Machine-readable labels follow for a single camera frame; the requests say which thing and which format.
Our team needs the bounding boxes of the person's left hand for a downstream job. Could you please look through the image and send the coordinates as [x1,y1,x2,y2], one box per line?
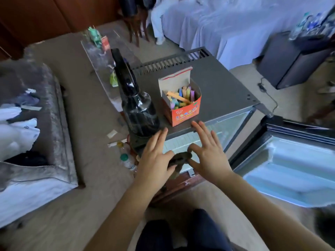
[134,127,177,196]

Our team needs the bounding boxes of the person's right hand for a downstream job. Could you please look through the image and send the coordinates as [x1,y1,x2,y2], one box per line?
[187,120,232,186]

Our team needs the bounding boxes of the dark grey cloth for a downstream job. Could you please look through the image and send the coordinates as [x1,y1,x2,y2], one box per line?
[166,151,193,180]

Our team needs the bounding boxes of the green cap water bottle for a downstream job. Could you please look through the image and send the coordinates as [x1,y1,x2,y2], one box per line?
[119,153,137,170]

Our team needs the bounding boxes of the dark glass spray bottle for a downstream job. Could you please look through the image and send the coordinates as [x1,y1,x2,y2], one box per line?
[111,48,161,138]

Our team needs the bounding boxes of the grey mini fridge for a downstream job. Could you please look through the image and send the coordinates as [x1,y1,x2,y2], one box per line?
[120,47,262,178]

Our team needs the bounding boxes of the fridge door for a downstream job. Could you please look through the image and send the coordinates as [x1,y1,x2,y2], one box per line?
[229,115,335,208]

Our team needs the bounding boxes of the person's left forearm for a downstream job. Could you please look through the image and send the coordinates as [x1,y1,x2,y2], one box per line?
[84,183,165,251]

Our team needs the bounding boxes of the person's right forearm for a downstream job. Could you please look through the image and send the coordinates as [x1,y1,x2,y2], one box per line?
[217,172,333,251]

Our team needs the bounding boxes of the person's dark trousers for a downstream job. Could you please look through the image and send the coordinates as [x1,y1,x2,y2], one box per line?
[135,208,233,251]

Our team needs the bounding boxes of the dark red wooden stand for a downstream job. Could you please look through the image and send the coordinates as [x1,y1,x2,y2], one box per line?
[126,134,207,207]

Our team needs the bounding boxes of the long paper strip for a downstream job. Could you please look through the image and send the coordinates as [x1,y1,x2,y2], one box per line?
[107,139,127,148]

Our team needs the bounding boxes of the orange cardboard chalk box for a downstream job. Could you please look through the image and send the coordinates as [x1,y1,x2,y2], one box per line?
[158,67,202,127]

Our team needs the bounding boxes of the green packet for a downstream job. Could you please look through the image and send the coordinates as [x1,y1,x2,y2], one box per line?
[109,70,119,88]

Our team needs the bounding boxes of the grey upholstered bench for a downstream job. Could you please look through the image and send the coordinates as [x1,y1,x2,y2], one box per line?
[81,31,143,113]

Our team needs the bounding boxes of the grey velvet sofa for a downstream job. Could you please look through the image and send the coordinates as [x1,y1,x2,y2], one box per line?
[0,59,79,229]

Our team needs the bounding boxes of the dark cabinet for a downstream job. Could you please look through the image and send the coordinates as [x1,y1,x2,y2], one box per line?
[258,29,335,90]

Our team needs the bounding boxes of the black garment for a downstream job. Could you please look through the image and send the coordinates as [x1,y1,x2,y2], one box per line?
[5,151,50,168]

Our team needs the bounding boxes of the white bed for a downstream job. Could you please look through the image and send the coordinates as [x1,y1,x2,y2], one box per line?
[162,0,335,70]

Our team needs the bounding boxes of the small wooden stool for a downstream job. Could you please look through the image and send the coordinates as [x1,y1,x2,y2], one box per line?
[123,8,152,47]

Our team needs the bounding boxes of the large white garment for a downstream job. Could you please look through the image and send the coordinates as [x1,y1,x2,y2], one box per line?
[0,119,41,162]

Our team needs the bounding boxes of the green toy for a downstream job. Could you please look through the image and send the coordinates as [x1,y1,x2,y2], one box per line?
[87,26,103,48]

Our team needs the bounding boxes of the grey garment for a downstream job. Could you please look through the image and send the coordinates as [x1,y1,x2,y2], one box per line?
[8,89,40,107]

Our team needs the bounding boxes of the small white garment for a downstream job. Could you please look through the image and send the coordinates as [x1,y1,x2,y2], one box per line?
[0,106,23,121]

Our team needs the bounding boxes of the small clear water bottle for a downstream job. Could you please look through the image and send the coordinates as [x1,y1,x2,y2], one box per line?
[306,12,324,32]
[322,12,335,37]
[289,12,311,41]

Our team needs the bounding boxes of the black ribbed bin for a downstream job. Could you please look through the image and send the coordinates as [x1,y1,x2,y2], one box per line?
[141,0,157,11]
[119,0,138,18]

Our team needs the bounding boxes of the black power cable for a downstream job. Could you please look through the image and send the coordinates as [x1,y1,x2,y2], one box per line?
[256,77,279,115]

